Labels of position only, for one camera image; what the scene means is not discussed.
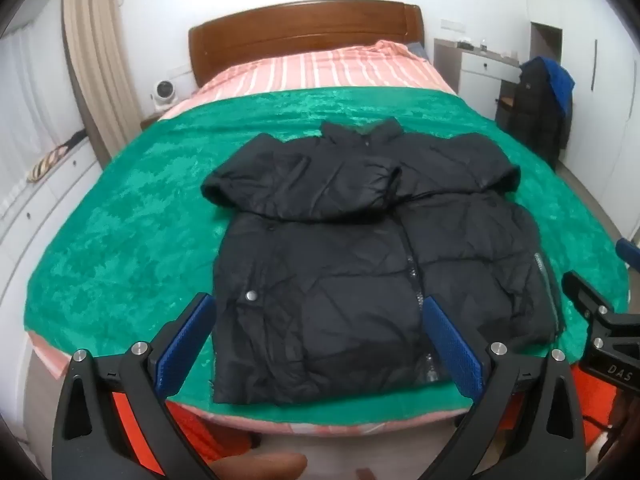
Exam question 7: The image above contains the wooden headboard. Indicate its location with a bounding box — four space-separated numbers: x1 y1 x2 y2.
188 0 426 88

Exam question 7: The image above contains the striped cushion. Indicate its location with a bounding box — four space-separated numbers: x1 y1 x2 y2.
27 145 71 183

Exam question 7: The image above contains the person's left hand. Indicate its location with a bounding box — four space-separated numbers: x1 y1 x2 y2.
209 452 381 480

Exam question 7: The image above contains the white desk with drawer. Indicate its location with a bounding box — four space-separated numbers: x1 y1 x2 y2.
432 37 523 111

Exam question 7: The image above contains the beige curtain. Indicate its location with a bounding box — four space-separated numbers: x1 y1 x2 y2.
61 0 143 171

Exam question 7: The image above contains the black puffer jacket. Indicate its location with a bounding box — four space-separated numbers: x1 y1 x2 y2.
200 117 566 406

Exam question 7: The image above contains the white sheer curtain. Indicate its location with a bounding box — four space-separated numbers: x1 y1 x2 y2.
0 25 83 221

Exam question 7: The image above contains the white window seat cabinet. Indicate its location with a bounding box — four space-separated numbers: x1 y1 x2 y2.
0 125 108 316

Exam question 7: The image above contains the green patterned blanket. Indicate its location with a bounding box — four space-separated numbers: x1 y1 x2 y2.
22 85 631 426

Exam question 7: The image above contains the white wardrobe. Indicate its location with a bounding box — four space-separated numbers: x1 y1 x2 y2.
529 0 640 243

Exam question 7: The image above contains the small white fan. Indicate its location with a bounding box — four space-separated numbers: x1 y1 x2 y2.
150 80 176 113

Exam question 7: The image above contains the pink striped bed sheet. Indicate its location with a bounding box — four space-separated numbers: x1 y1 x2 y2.
27 40 463 436

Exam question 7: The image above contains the blue hoodie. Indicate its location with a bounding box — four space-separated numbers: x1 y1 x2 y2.
540 57 576 117

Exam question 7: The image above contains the long black coat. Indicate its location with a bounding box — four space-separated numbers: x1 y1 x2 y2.
500 57 573 168

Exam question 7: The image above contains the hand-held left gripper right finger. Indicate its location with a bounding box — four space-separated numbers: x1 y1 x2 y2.
420 296 587 480

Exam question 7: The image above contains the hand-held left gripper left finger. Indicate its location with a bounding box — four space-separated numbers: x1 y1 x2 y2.
52 292 217 480

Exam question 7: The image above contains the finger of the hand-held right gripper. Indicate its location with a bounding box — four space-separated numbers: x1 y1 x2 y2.
615 238 640 273
561 270 617 335

